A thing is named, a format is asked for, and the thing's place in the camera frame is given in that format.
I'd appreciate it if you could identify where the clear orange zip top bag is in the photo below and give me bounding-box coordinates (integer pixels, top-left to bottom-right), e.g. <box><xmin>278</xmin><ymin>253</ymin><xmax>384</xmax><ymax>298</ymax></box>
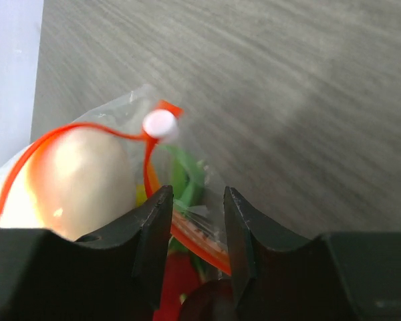
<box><xmin>0</xmin><ymin>83</ymin><xmax>233</xmax><ymax>321</ymax></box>

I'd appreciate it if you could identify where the dark red fake food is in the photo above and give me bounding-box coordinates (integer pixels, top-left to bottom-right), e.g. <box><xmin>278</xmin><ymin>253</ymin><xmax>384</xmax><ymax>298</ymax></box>
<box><xmin>178</xmin><ymin>279</ymin><xmax>238</xmax><ymax>321</ymax></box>

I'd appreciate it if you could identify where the white fake radish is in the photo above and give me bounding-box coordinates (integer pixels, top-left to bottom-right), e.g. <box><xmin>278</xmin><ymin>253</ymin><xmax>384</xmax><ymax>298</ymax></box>
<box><xmin>0</xmin><ymin>128</ymin><xmax>136</xmax><ymax>241</ymax></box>

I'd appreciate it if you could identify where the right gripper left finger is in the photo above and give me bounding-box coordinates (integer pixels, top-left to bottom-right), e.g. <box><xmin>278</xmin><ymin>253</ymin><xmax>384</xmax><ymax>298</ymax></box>
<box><xmin>0</xmin><ymin>186</ymin><xmax>173</xmax><ymax>320</ymax></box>

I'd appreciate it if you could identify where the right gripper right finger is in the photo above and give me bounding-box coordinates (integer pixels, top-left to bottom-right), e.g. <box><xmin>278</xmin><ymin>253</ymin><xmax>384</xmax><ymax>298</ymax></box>
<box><xmin>224</xmin><ymin>187</ymin><xmax>401</xmax><ymax>320</ymax></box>

